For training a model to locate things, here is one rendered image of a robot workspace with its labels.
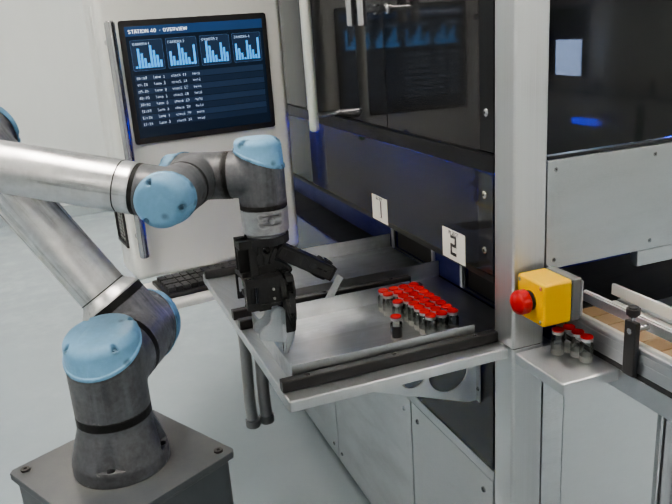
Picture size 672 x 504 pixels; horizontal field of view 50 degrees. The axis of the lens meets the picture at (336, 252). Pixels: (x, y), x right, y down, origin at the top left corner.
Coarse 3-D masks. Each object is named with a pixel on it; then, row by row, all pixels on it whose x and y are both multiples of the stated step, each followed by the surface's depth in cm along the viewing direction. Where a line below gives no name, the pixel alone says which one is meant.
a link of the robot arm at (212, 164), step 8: (184, 152) 114; (192, 152) 113; (200, 152) 113; (208, 152) 112; (216, 152) 112; (224, 152) 112; (160, 160) 113; (168, 160) 111; (176, 160) 111; (184, 160) 106; (192, 160) 107; (200, 160) 109; (208, 160) 110; (216, 160) 110; (224, 160) 110; (200, 168) 106; (208, 168) 109; (216, 168) 110; (224, 168) 110; (208, 176) 107; (216, 176) 110; (224, 176) 110; (208, 184) 106; (216, 184) 110; (224, 184) 110; (208, 192) 107; (216, 192) 111; (224, 192) 111
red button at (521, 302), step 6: (516, 294) 114; (522, 294) 113; (528, 294) 114; (510, 300) 115; (516, 300) 114; (522, 300) 113; (528, 300) 113; (516, 306) 114; (522, 306) 113; (528, 306) 113; (516, 312) 115; (522, 312) 114; (528, 312) 114
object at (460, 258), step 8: (448, 232) 138; (456, 232) 135; (448, 240) 139; (456, 240) 136; (464, 240) 133; (448, 248) 139; (456, 248) 136; (464, 248) 134; (448, 256) 140; (456, 256) 137; (464, 256) 134; (464, 264) 135
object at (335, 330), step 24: (312, 312) 144; (336, 312) 146; (360, 312) 145; (312, 336) 135; (336, 336) 134; (360, 336) 134; (384, 336) 133; (408, 336) 132; (432, 336) 125; (456, 336) 127; (288, 360) 119; (312, 360) 118; (336, 360) 119
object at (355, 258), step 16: (352, 240) 182; (368, 240) 183; (384, 240) 185; (336, 256) 181; (352, 256) 180; (368, 256) 179; (384, 256) 178; (400, 256) 177; (304, 272) 171; (336, 272) 169; (352, 272) 168; (368, 272) 168; (384, 272) 158; (400, 272) 159; (416, 272) 161; (432, 272) 162; (304, 288) 152; (320, 288) 153
